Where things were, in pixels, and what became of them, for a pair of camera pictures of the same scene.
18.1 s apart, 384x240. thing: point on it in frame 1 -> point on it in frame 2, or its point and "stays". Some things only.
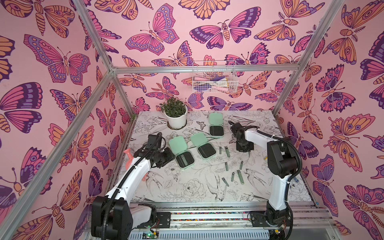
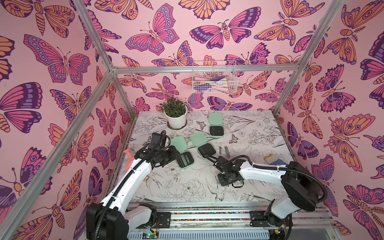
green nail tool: (184, 160) stays
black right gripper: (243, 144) -> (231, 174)
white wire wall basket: (215, 76) stays
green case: (177, 146) stays
